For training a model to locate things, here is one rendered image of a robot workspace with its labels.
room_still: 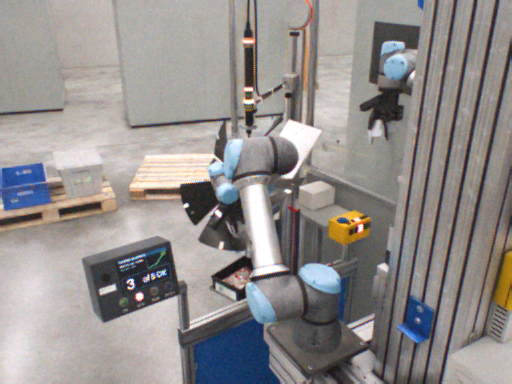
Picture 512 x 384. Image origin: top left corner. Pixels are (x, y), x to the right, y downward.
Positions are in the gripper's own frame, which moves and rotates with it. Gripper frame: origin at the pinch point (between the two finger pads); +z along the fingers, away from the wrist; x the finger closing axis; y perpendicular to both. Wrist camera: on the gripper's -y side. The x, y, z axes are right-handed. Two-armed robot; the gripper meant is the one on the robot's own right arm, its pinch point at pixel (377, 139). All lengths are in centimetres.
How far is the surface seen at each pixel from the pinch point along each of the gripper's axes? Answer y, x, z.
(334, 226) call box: -15.9, -3.4, 43.0
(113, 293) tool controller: -8, -103, 33
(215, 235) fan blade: -49, -45, 49
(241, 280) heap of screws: -30, -43, 64
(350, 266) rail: -13, 5, 65
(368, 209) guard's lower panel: -40, 46, 58
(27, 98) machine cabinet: -765, -4, 120
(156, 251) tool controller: -11, -87, 24
